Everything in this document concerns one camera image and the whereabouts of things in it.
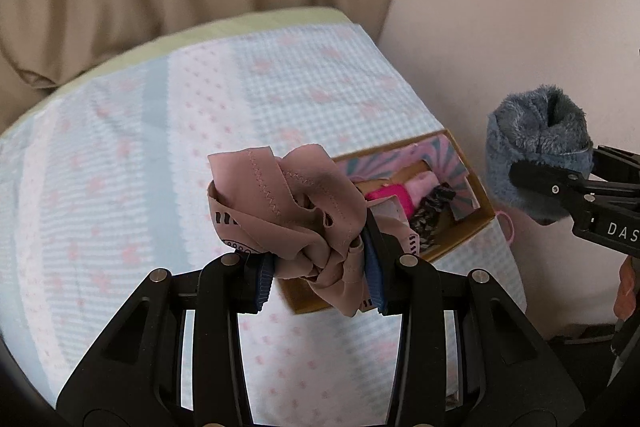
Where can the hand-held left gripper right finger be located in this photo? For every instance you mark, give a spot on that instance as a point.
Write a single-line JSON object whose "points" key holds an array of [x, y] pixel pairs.
{"points": [[375, 279]]}

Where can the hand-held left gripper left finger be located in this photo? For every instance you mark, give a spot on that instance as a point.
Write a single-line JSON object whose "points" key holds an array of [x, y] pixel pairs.
{"points": [[260, 287]]}

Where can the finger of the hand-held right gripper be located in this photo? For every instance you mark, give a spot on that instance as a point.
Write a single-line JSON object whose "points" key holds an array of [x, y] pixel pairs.
{"points": [[545, 182], [620, 164]]}

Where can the grey fluffy sock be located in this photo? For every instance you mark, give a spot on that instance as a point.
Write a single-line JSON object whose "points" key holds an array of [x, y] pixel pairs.
{"points": [[530, 127]]}

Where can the bright pink fuzzy sock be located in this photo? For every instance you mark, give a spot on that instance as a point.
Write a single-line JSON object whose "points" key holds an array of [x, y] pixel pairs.
{"points": [[387, 199]]}

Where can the printed cardboard box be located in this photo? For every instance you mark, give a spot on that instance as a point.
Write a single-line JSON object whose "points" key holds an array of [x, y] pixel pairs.
{"points": [[462, 179]]}

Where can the black patterned scrunchie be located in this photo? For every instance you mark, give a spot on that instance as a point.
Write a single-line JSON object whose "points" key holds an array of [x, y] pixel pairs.
{"points": [[430, 217]]}

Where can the mauve cloth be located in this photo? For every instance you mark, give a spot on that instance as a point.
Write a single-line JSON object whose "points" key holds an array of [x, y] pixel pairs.
{"points": [[300, 207]]}

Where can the light pink cloth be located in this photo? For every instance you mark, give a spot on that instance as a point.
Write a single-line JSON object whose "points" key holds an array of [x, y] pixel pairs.
{"points": [[422, 187]]}

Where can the person's right hand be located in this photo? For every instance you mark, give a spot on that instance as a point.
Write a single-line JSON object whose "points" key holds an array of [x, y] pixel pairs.
{"points": [[631, 292]]}

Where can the blue pink printed blanket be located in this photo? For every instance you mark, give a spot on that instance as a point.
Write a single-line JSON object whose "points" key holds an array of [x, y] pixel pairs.
{"points": [[150, 157]]}

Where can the light green bed sheet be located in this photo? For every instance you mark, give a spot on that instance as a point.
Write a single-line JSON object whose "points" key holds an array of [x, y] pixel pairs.
{"points": [[275, 19]]}

